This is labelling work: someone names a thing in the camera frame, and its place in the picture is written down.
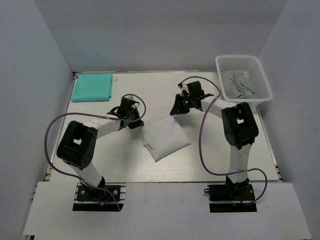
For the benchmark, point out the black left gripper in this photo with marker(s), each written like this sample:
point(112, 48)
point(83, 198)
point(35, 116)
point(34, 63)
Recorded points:
point(137, 124)

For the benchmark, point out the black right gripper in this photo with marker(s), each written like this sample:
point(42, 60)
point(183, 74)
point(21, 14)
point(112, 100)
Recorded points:
point(178, 108)

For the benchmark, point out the white t shirt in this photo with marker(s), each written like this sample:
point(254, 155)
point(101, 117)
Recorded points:
point(162, 136)

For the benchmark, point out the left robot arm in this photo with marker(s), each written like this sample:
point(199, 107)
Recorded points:
point(78, 143)

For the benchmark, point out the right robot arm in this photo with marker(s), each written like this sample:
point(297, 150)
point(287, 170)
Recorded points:
point(239, 127)

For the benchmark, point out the folded teal t shirt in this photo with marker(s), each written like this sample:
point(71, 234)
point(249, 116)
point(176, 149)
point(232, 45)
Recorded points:
point(92, 87)

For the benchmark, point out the grey t shirt in basket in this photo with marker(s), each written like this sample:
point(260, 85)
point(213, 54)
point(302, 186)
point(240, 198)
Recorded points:
point(238, 85)

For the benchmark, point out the white plastic laundry basket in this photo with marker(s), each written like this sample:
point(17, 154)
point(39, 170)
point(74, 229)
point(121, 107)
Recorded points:
point(251, 65)

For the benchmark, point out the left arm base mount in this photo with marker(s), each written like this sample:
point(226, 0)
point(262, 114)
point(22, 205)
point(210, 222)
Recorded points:
point(91, 200)

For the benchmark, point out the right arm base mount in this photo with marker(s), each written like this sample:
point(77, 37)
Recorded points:
point(222, 202)

